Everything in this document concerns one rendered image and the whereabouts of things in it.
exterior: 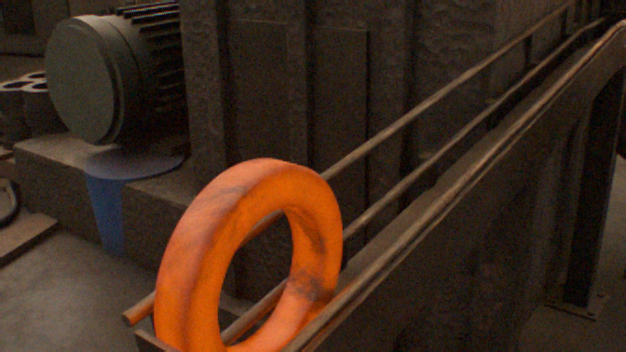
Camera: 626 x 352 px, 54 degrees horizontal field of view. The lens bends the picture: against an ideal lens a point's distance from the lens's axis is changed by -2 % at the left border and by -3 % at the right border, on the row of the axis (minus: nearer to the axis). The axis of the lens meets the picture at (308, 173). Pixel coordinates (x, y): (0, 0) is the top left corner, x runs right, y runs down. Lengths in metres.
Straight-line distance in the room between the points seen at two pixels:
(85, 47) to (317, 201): 1.40
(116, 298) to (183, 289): 1.32
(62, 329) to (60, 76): 0.76
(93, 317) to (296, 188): 1.25
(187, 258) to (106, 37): 1.42
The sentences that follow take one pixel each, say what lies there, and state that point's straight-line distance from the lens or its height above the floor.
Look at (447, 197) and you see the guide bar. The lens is 0.67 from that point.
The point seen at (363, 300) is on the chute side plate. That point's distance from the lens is 0.54.
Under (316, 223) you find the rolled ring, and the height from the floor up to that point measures 0.67.
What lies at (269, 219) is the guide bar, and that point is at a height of 0.66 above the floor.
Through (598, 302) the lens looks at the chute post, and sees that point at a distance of 1.74.
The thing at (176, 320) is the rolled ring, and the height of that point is 0.66.
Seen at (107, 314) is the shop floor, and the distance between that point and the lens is 1.68.
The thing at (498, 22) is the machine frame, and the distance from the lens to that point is 1.00.
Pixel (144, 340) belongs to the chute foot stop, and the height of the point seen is 0.63.
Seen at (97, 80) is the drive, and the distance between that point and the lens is 1.83.
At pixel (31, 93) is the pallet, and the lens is 2.30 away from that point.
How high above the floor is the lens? 0.89
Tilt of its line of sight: 22 degrees down
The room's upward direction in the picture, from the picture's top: 1 degrees counter-clockwise
